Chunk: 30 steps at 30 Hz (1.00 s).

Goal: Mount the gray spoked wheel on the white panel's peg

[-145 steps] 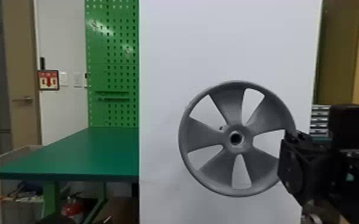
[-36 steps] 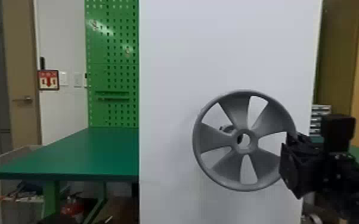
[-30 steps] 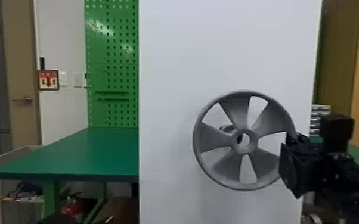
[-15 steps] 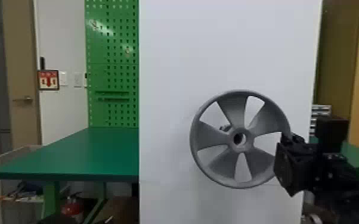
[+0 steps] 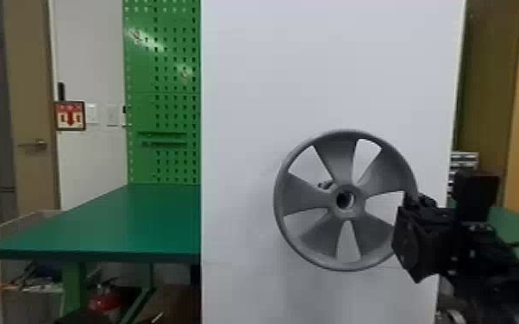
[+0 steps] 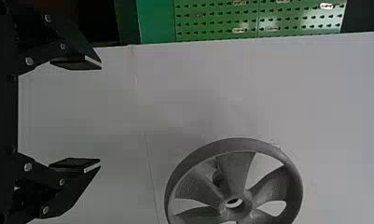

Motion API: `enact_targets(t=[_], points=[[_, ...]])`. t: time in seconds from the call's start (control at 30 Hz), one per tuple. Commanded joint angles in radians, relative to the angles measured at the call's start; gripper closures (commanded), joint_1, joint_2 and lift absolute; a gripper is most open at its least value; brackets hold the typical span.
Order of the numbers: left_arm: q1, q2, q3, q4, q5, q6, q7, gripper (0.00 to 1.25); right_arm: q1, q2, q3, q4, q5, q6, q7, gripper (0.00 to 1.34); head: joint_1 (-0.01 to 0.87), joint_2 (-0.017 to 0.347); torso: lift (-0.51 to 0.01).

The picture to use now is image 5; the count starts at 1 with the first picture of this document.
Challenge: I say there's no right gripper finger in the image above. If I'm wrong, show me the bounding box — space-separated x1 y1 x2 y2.
391 205 453 284
403 191 438 213

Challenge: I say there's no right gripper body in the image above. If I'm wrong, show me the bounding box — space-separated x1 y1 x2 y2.
440 209 498 278

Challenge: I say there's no grey wheel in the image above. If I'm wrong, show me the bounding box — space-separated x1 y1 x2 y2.
272 129 420 272

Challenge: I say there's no white panel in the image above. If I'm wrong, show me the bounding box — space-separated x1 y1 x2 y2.
200 0 467 324

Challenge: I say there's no white drawer cabinet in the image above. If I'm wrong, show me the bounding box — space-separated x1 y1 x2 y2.
447 151 480 193

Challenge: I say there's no red fire extinguisher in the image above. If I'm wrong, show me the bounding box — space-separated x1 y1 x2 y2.
87 281 123 315

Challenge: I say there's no red and white wall sign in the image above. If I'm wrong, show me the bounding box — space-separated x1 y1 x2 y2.
53 100 87 132

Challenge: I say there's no metal door handle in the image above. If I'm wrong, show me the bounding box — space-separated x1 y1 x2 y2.
17 140 49 152

